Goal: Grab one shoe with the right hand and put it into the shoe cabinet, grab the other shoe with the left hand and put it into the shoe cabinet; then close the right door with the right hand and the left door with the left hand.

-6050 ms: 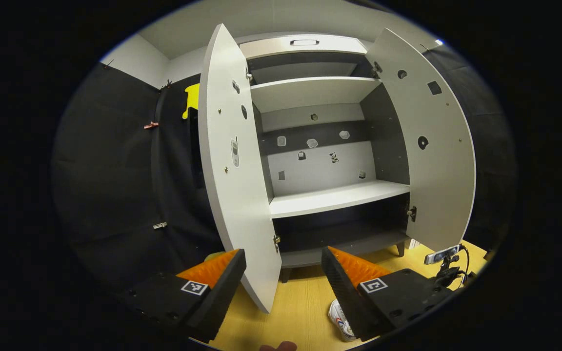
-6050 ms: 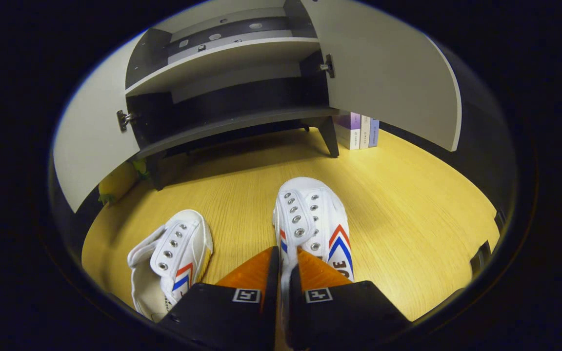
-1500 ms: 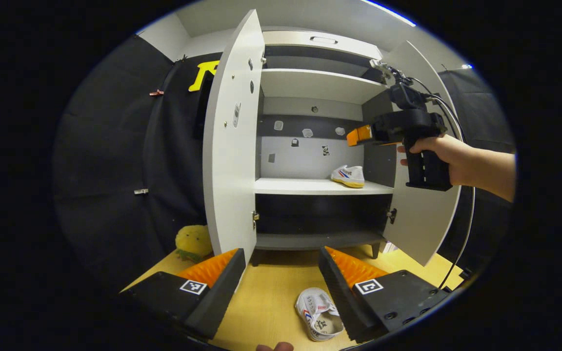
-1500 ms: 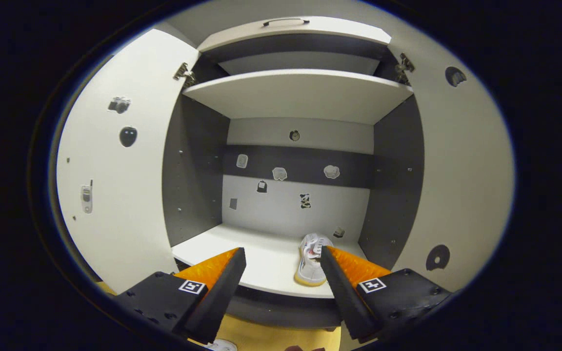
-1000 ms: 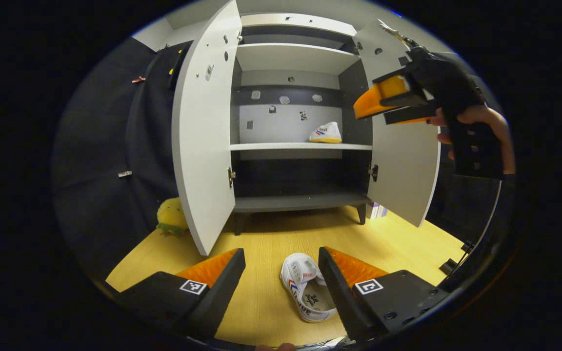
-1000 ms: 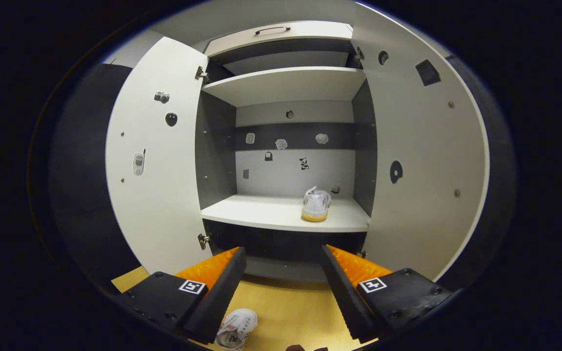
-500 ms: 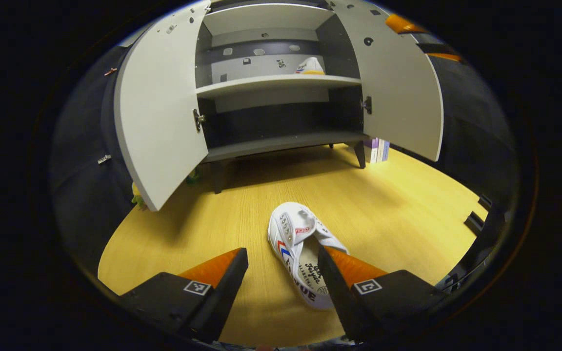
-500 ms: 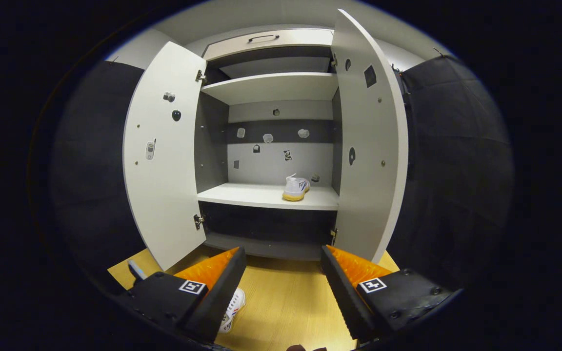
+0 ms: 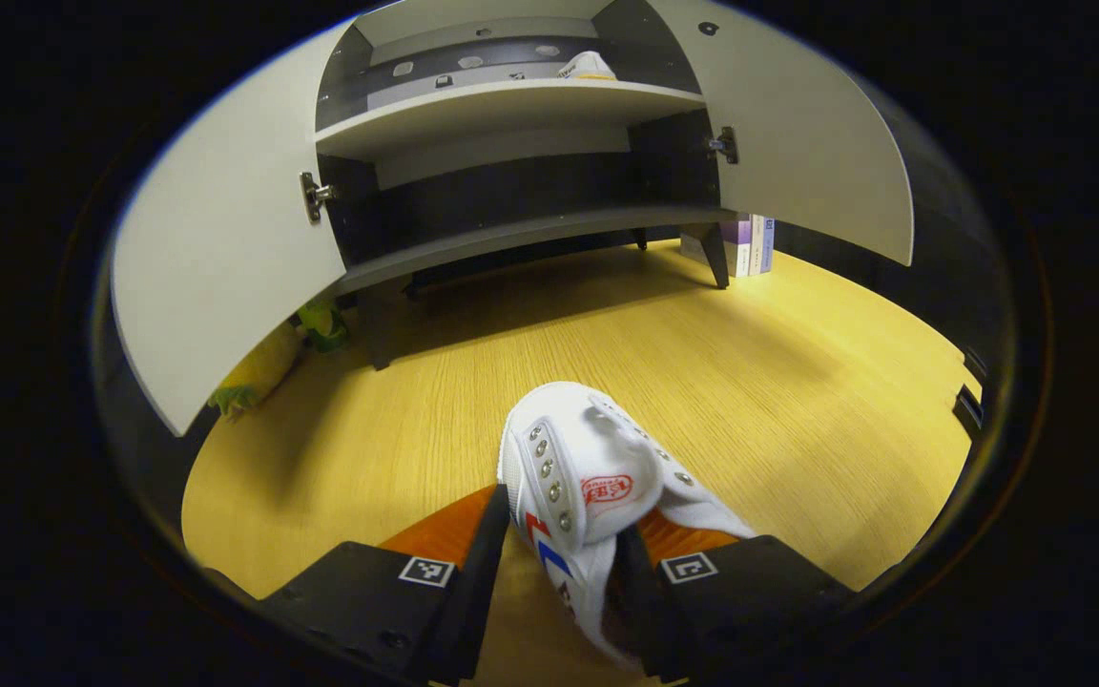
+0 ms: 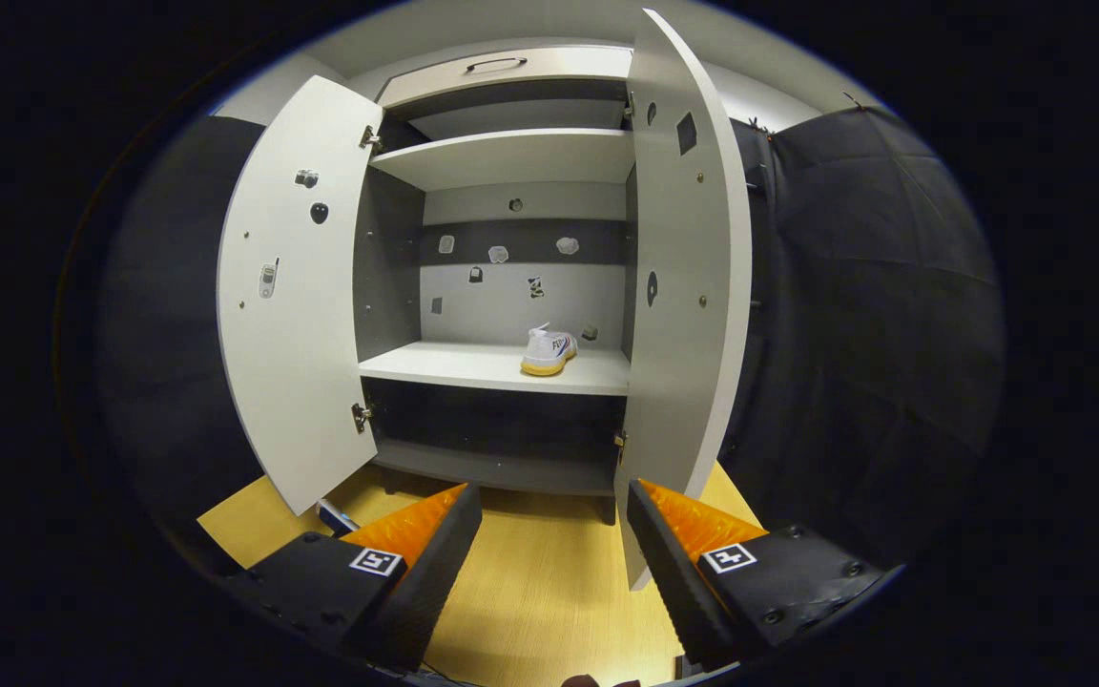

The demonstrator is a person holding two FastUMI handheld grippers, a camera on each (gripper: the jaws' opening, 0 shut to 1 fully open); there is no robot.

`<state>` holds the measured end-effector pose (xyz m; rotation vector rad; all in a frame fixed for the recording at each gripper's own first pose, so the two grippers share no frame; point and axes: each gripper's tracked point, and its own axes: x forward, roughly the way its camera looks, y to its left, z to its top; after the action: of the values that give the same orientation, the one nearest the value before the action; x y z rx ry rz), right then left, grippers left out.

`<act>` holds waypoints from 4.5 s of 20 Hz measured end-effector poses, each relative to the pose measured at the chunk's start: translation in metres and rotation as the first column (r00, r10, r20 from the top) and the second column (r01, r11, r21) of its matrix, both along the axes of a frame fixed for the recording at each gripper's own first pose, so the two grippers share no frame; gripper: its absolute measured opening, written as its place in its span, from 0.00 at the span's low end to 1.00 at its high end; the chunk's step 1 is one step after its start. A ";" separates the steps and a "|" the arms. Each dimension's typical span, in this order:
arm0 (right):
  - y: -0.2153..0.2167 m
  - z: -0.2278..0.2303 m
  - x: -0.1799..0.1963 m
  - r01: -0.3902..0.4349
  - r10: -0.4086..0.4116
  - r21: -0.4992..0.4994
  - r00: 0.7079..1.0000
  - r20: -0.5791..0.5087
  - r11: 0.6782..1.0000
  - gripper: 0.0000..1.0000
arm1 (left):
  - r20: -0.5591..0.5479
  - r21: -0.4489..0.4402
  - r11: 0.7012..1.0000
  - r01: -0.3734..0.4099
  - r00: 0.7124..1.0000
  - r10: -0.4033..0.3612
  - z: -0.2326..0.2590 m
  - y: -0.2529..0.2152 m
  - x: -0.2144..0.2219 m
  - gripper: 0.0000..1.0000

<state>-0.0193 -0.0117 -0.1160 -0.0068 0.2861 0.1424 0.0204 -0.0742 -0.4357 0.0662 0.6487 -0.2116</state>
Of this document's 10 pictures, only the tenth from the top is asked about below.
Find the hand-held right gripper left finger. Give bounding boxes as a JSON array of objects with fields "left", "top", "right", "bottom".
[{"left": 246, "top": 482, "right": 484, "bottom": 674}]

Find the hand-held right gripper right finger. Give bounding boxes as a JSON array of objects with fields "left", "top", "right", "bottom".
[{"left": 626, "top": 477, "right": 905, "bottom": 669}]

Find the white door with cat sticker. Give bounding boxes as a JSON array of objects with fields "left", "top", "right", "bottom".
[{"left": 612, "top": 8, "right": 754, "bottom": 593}]

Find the white shoe yellow sole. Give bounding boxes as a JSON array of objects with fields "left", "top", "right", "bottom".
[{"left": 520, "top": 323, "right": 579, "bottom": 378}]

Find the white door with phone sticker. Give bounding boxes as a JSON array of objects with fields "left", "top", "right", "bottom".
[{"left": 216, "top": 74, "right": 385, "bottom": 517}]

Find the white shoe cabinet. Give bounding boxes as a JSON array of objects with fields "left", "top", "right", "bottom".
[{"left": 351, "top": 45, "right": 641, "bottom": 524}]

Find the grey cabinet bottom board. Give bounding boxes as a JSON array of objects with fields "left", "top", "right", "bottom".
[{"left": 373, "top": 439, "right": 619, "bottom": 497}]

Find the white cabinet shelf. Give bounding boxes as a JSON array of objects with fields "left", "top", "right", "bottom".
[
  {"left": 368, "top": 128, "right": 636, "bottom": 192},
  {"left": 359, "top": 341, "right": 632, "bottom": 397}
]

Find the white cabinet drawer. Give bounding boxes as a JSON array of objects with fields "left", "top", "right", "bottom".
[{"left": 376, "top": 46, "right": 634, "bottom": 111}]

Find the blue and white object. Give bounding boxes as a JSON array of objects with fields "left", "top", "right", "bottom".
[{"left": 317, "top": 498, "right": 361, "bottom": 537}]

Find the black backdrop cloth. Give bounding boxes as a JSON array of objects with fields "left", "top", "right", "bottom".
[
  {"left": 99, "top": 114, "right": 269, "bottom": 535},
  {"left": 716, "top": 103, "right": 1006, "bottom": 569}
]

